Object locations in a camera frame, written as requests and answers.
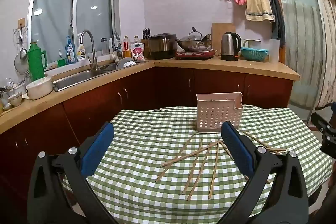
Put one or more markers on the wooden cutting board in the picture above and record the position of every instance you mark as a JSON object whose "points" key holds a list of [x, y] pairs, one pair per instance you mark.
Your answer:
{"points": [[219, 35]]}

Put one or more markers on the metal mesh strainer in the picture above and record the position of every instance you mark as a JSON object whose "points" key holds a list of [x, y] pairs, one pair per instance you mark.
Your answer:
{"points": [[20, 65]]}

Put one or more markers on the tall chrome faucet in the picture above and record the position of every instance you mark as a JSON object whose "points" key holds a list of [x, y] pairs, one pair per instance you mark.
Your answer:
{"points": [[92, 56]]}

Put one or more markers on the set of wooden chopsticks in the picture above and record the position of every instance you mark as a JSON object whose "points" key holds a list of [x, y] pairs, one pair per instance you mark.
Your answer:
{"points": [[213, 174]]}

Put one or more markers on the metal ladle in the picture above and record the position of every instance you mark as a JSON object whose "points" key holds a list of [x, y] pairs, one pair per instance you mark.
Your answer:
{"points": [[23, 52]]}

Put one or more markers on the green checked tablecloth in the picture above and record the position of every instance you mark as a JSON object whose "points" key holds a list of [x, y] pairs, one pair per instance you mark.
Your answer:
{"points": [[147, 134]]}

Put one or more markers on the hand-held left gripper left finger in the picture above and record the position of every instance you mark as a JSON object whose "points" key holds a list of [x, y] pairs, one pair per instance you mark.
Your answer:
{"points": [[98, 148]]}

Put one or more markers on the floral teacup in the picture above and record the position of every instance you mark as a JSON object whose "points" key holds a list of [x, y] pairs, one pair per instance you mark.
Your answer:
{"points": [[15, 100]]}

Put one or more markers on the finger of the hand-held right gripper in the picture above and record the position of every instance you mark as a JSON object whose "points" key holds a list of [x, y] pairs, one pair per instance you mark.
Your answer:
{"points": [[321, 123], [334, 108]]}

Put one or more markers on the glass wok lid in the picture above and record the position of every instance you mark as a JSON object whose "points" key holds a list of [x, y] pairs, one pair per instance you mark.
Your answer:
{"points": [[193, 36]]}

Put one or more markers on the small green bottle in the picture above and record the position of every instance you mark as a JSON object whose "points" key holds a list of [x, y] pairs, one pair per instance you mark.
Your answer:
{"points": [[61, 62]]}

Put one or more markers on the striped beige curtain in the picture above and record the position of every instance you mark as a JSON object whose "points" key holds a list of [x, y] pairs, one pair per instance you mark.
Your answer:
{"points": [[328, 43]]}

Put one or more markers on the steel electric kettle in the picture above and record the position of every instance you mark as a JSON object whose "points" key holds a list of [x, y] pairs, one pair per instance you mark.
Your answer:
{"points": [[228, 45]]}

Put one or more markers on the small chrome faucet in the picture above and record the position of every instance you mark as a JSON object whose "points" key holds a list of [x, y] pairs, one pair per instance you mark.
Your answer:
{"points": [[114, 41]]}

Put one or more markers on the orange oil bottle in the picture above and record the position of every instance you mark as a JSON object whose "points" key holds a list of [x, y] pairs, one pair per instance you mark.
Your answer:
{"points": [[126, 48]]}

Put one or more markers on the translucent white container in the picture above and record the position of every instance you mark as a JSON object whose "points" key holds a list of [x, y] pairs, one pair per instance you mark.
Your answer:
{"points": [[274, 51]]}

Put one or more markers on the blue dish soap bottle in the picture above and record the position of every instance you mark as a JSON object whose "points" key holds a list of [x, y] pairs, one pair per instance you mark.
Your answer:
{"points": [[70, 53]]}

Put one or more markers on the white ceramic pot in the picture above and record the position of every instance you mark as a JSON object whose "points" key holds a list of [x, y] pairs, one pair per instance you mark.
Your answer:
{"points": [[39, 89]]}

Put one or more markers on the tan kitchen countertop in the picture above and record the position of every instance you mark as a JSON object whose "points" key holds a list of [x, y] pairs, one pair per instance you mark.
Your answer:
{"points": [[236, 66]]}

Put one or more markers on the wood-framed glass door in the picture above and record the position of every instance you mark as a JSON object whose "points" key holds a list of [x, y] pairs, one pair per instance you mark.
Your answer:
{"points": [[296, 30]]}

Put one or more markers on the yellow towel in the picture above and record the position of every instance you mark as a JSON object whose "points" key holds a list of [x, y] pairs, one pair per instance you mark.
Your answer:
{"points": [[258, 3]]}

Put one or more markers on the green thermos jug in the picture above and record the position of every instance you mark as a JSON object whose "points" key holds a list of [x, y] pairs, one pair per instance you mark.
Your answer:
{"points": [[35, 64]]}

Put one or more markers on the dark rice cooker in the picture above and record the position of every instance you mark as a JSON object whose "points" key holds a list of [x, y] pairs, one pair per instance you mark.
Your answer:
{"points": [[162, 47]]}

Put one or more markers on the wooden knife block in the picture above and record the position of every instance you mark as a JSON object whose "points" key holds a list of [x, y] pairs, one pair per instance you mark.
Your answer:
{"points": [[145, 47]]}

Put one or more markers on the white spray bottle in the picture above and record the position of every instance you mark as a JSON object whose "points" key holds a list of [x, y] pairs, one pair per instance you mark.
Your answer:
{"points": [[81, 52]]}

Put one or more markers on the clear jar with black lid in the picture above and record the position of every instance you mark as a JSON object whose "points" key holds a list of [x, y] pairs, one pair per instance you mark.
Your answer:
{"points": [[104, 47]]}

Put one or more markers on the teal plastic colander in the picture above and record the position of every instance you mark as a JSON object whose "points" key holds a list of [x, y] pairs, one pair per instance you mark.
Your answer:
{"points": [[254, 54]]}

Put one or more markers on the sliding glass window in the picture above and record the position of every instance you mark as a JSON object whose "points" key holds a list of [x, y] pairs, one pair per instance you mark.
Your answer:
{"points": [[52, 17]]}

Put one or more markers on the stainless steel sink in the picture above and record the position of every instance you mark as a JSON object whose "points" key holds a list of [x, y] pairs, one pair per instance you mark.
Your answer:
{"points": [[76, 79]]}

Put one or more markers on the red and white pouch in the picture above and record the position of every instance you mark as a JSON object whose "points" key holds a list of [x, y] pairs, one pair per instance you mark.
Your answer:
{"points": [[138, 52]]}

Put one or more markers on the steel wok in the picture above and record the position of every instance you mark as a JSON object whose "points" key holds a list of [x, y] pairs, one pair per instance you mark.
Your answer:
{"points": [[194, 45]]}

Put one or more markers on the pink perforated utensil holder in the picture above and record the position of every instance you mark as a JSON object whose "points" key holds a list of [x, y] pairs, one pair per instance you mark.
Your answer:
{"points": [[215, 114]]}

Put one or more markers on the red induction cooker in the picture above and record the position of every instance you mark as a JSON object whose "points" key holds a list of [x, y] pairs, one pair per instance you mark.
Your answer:
{"points": [[194, 55]]}

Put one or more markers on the white plate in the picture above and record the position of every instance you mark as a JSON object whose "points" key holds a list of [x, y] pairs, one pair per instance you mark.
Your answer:
{"points": [[126, 63]]}

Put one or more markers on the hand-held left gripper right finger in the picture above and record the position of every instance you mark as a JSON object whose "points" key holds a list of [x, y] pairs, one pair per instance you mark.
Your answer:
{"points": [[236, 145]]}

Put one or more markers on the dark hanging cloth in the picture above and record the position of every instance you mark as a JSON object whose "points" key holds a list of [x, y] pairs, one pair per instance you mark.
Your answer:
{"points": [[277, 19]]}

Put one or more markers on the wooden wall hook plate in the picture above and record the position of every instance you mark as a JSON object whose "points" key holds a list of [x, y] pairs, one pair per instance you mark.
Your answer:
{"points": [[21, 21]]}

